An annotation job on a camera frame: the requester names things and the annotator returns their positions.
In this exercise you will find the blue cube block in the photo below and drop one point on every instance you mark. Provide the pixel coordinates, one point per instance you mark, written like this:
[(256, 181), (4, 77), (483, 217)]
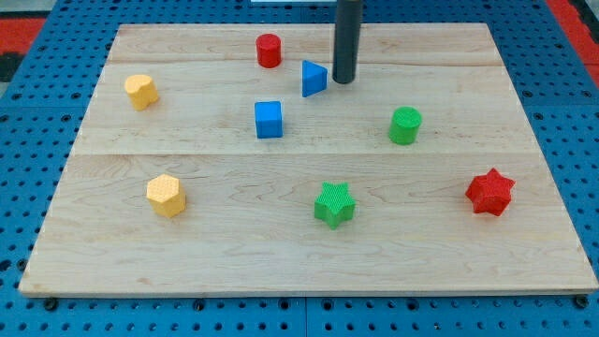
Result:
[(269, 119)]

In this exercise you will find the light wooden board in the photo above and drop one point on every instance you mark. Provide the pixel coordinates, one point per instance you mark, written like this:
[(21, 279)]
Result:
[(249, 229)]

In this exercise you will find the red star block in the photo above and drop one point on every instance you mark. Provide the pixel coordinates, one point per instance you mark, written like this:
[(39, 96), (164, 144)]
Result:
[(490, 193)]

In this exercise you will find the blue triangular prism block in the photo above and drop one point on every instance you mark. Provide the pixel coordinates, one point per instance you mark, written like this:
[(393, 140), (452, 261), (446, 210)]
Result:
[(314, 78)]

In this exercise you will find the green cylinder block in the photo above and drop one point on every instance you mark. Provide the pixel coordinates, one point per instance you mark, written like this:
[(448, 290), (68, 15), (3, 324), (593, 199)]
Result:
[(404, 125)]

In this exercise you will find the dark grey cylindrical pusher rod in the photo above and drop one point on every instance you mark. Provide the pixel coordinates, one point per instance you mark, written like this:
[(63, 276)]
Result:
[(346, 40)]

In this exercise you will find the green star block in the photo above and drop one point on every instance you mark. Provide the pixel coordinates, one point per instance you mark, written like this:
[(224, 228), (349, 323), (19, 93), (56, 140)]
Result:
[(334, 205)]

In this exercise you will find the yellow heart-shaped block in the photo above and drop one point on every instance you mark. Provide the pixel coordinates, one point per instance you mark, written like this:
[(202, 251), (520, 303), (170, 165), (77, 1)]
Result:
[(141, 90)]

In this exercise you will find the red cylinder block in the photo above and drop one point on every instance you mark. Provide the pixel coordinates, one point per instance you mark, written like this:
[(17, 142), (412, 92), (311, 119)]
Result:
[(269, 50)]

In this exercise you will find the yellow hexagonal block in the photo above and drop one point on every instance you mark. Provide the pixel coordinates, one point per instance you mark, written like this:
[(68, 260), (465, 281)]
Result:
[(166, 195)]

